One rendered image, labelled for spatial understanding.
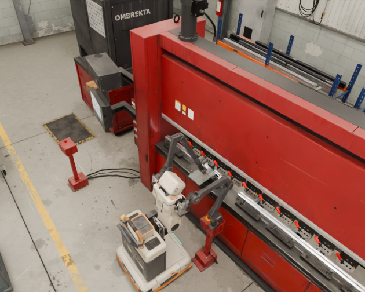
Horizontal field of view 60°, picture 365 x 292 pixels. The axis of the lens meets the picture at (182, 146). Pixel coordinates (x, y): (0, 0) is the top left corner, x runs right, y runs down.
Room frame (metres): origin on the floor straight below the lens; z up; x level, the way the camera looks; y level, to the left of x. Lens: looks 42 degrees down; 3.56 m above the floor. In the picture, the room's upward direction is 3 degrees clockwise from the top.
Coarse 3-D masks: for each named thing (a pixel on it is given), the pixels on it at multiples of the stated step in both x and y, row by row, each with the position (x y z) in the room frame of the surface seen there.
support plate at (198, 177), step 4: (196, 172) 2.45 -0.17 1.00; (200, 172) 2.45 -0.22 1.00; (212, 172) 2.46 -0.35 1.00; (188, 176) 2.38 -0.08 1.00; (192, 176) 2.38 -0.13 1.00; (196, 176) 2.39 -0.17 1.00; (200, 176) 2.39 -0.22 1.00; (204, 176) 2.39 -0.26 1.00; (208, 176) 2.40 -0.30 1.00; (212, 176) 2.40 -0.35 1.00; (192, 180) 2.33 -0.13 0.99; (196, 180) 2.33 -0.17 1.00; (200, 180) 2.33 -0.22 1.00; (204, 180) 2.33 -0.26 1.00; (200, 184) 2.27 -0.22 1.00
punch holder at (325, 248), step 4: (320, 236) 1.54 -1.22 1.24; (320, 240) 1.52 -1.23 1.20; (324, 240) 1.51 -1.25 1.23; (328, 240) 1.49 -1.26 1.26; (316, 244) 1.53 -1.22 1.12; (324, 244) 1.49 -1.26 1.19; (328, 244) 1.47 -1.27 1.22; (332, 244) 1.46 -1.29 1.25; (320, 248) 1.50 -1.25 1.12; (324, 248) 1.48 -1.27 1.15; (328, 248) 1.46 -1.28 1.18; (332, 248) 1.45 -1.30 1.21; (324, 252) 1.47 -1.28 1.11; (328, 252) 1.45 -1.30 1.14; (332, 252) 1.44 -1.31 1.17
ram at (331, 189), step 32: (192, 96) 2.74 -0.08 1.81; (224, 96) 2.44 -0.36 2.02; (192, 128) 2.71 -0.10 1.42; (224, 128) 2.40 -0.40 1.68; (256, 128) 2.16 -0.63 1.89; (288, 128) 1.96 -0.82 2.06; (256, 160) 2.10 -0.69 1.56; (288, 160) 1.89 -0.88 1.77; (320, 160) 1.73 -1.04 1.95; (352, 160) 1.62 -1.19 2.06; (288, 192) 1.82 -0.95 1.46; (320, 192) 1.65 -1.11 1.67; (352, 192) 1.51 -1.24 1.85; (320, 224) 1.57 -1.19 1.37; (352, 224) 1.43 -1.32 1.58; (352, 256) 1.34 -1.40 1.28
